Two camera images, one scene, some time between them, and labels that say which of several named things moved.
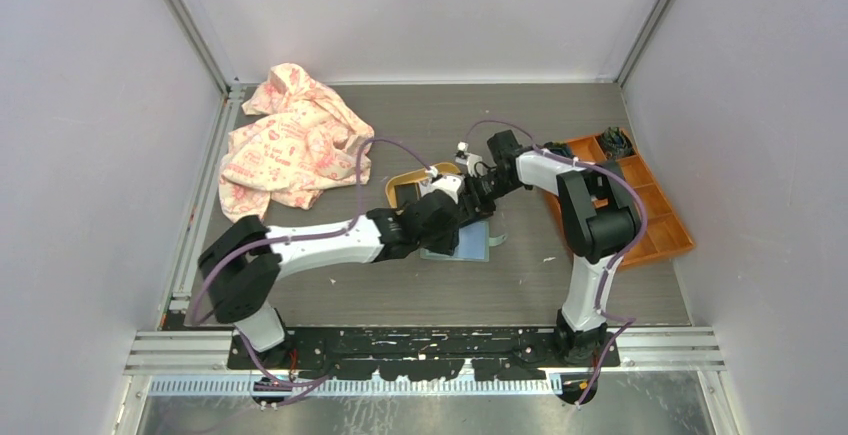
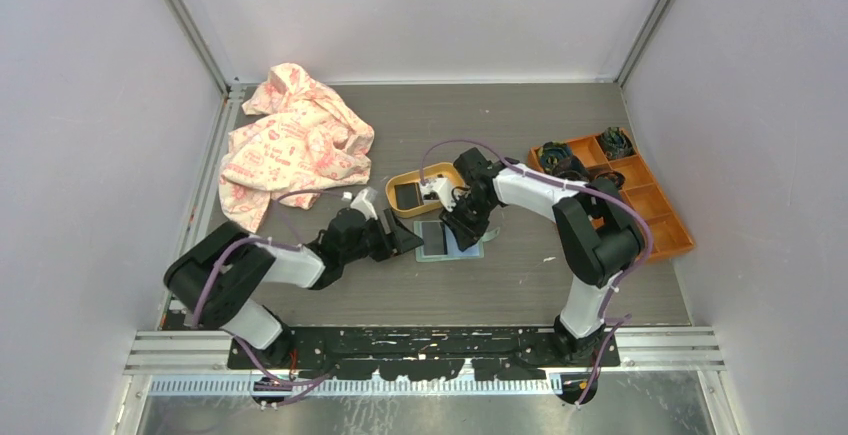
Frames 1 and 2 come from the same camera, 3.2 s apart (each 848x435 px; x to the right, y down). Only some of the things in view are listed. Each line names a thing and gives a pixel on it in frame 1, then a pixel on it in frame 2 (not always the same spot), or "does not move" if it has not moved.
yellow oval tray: [417, 176] does not move
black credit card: [406, 193] does not move
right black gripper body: [485, 190] does not move
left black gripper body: [443, 240] to [375, 242]
